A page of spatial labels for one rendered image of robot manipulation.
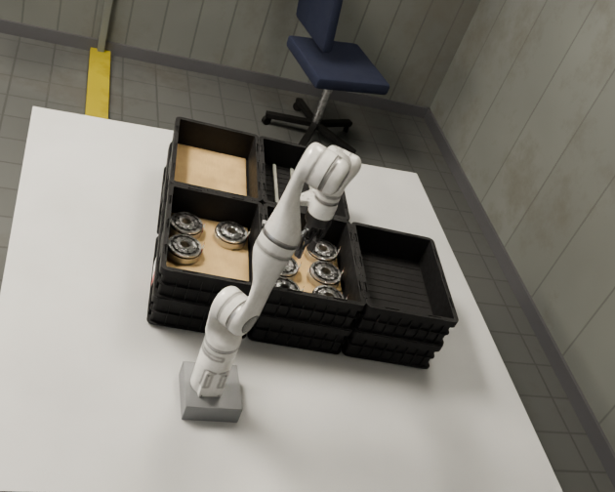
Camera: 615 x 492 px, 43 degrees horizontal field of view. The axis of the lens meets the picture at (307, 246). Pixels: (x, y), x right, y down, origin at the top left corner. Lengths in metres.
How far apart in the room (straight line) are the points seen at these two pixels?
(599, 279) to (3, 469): 2.77
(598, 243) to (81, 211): 2.38
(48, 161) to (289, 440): 1.30
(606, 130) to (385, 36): 1.81
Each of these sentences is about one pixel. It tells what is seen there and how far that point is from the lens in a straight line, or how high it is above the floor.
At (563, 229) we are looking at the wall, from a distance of 4.09.
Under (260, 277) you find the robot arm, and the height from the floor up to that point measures 1.18.
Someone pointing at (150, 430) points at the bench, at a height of 0.70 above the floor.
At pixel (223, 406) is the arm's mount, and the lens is 2.08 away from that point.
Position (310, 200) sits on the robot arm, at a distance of 2.13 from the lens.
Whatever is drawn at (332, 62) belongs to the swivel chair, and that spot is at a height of 0.54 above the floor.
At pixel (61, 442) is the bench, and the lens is 2.01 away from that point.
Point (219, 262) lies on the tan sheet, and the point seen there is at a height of 0.83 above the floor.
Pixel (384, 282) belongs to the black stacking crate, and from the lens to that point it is 2.53.
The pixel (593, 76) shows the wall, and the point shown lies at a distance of 4.15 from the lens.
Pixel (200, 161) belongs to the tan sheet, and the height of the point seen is 0.83.
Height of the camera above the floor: 2.34
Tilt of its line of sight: 37 degrees down
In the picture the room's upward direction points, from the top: 23 degrees clockwise
